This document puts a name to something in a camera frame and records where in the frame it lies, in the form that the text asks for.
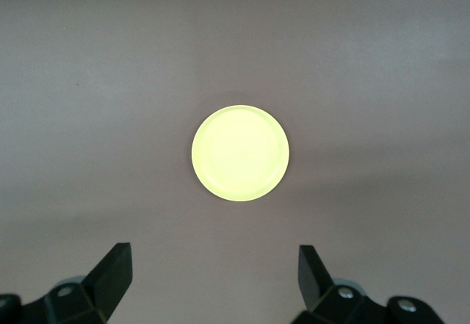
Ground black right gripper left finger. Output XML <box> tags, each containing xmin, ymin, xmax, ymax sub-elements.
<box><xmin>0</xmin><ymin>242</ymin><xmax>132</xmax><ymax>324</ymax></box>

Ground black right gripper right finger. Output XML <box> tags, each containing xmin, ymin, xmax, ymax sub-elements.
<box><xmin>292</xmin><ymin>244</ymin><xmax>447</xmax><ymax>324</ymax></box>

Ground yellow round plate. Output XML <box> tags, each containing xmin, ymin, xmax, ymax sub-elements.
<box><xmin>191</xmin><ymin>105</ymin><xmax>290</xmax><ymax>203</ymax></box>

